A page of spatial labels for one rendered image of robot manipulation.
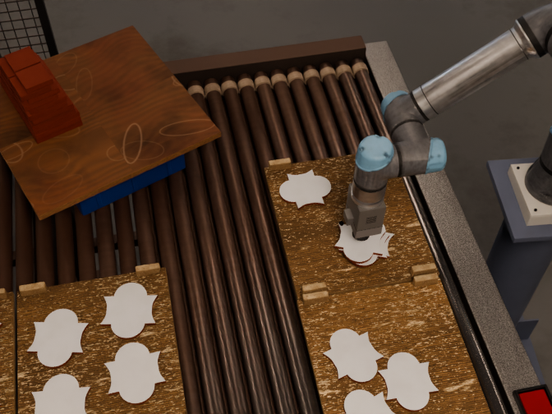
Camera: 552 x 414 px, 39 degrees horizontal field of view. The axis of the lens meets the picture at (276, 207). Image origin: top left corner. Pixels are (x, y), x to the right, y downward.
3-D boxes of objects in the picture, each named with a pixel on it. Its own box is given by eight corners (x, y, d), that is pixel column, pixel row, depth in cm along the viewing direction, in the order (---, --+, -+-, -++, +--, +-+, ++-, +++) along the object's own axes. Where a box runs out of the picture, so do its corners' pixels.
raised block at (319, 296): (326, 295, 181) (327, 289, 179) (328, 301, 180) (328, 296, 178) (301, 299, 181) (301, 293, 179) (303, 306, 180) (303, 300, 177)
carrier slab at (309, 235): (389, 152, 211) (389, 148, 210) (438, 277, 187) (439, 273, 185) (264, 171, 206) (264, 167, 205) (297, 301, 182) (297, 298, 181)
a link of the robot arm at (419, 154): (434, 117, 169) (386, 124, 168) (451, 154, 162) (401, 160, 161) (429, 143, 175) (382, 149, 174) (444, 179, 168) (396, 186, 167)
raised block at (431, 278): (435, 278, 185) (437, 271, 183) (437, 284, 184) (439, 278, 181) (411, 281, 184) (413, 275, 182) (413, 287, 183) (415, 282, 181)
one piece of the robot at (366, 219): (337, 173, 173) (332, 217, 186) (348, 204, 168) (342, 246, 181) (379, 166, 175) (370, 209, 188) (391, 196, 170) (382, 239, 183)
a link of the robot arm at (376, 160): (402, 157, 159) (362, 162, 158) (395, 190, 168) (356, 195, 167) (392, 129, 164) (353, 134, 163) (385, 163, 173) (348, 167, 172)
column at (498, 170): (514, 294, 291) (592, 138, 222) (545, 388, 268) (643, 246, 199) (415, 302, 288) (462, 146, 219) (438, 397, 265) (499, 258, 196)
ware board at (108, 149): (133, 29, 225) (132, 25, 224) (221, 136, 200) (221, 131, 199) (-34, 94, 208) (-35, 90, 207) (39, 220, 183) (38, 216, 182)
